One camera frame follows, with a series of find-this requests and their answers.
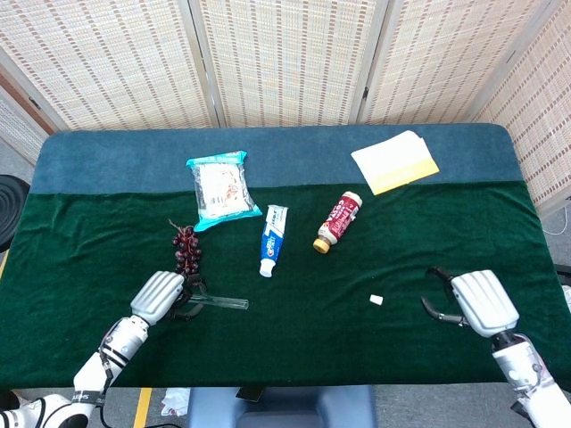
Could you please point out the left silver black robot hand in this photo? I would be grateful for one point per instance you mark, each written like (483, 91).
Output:
(156, 296)

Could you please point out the dark red grape bunch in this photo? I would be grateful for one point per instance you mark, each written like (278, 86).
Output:
(187, 249)

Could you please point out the flat black object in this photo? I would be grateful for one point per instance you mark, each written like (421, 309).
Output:
(250, 393)

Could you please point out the teal clear snack packet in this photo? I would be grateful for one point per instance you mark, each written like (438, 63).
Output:
(220, 189)

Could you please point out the black round stool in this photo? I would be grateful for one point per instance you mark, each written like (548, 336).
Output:
(11, 209)

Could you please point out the blue table cover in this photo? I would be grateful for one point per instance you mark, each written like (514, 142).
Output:
(290, 156)

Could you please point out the red label bottle yellow cap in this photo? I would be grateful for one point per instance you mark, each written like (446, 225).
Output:
(339, 220)

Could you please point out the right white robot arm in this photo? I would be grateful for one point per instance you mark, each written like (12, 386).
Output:
(522, 365)

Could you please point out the crumpled white cloth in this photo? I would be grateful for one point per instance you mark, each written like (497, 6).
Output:
(175, 401)

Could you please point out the woven bamboo screen panel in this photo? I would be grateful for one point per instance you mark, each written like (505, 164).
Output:
(285, 62)
(446, 58)
(111, 62)
(540, 125)
(18, 129)

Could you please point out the blue white toothpaste tube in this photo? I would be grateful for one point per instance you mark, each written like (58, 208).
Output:
(273, 238)

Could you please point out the transparent glass test tube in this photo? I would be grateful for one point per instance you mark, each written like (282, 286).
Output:
(227, 303)

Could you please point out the small white bottle cap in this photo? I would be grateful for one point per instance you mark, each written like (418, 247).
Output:
(376, 300)

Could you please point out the white yellow paper stack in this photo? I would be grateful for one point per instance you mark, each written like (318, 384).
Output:
(392, 162)

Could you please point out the green velvet cloth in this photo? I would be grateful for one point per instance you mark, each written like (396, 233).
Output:
(312, 339)

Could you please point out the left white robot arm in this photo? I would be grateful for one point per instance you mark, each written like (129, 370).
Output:
(120, 345)

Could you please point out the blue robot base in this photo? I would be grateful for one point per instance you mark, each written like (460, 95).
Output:
(285, 408)

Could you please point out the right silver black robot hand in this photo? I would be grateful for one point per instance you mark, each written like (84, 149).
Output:
(484, 303)

